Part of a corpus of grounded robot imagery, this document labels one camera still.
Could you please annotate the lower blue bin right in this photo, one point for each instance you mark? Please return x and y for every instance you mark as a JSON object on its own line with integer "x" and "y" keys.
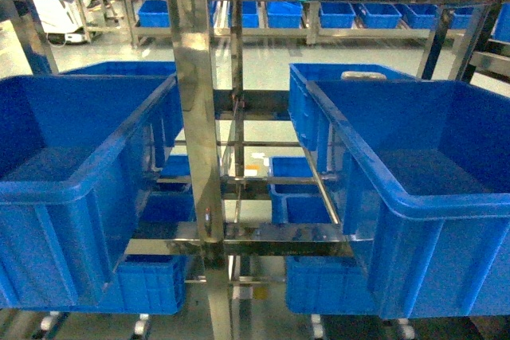
{"x": 326, "y": 286}

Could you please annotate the large blue bin right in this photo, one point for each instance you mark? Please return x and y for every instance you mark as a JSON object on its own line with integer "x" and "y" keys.
{"x": 419, "y": 173}

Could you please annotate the large blue bin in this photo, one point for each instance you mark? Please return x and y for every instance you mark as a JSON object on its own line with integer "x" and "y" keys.
{"x": 77, "y": 154}
{"x": 419, "y": 173}

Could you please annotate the large blue bin left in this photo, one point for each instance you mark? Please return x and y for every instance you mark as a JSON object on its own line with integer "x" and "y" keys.
{"x": 77, "y": 154}

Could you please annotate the lower blue bin left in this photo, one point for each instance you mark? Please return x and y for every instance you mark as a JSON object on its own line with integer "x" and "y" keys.
{"x": 153, "y": 285}

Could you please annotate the stainless steel rack upright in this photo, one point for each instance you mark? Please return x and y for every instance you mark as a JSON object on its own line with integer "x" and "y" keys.
{"x": 193, "y": 57}

